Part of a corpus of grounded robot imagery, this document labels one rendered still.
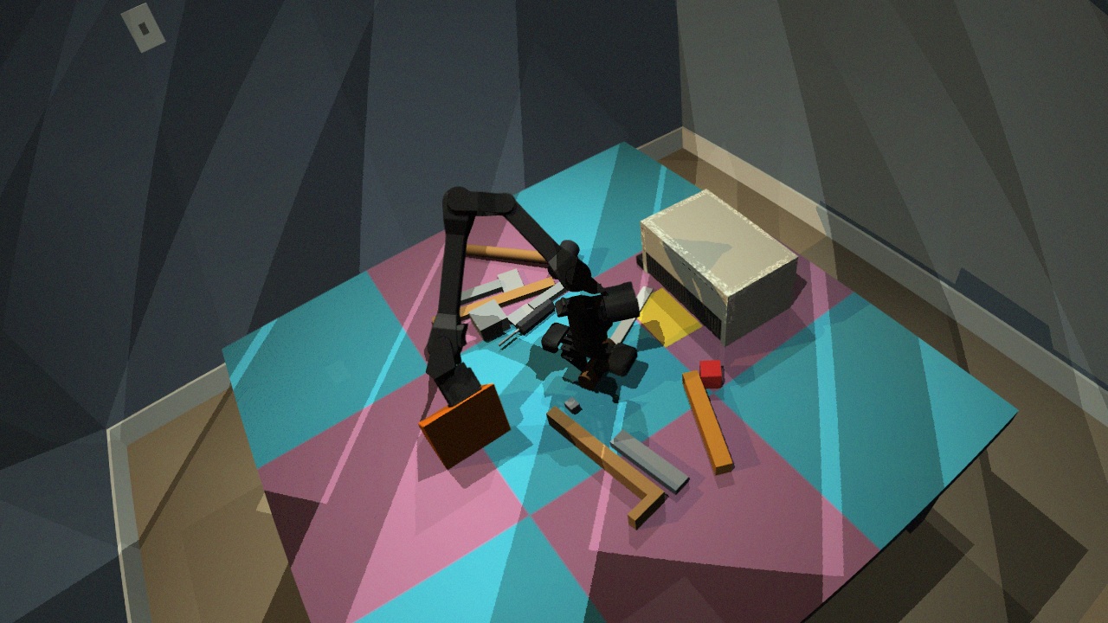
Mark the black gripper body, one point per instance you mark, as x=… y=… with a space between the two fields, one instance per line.
x=617 y=358

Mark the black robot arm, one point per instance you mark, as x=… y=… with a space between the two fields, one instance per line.
x=447 y=338

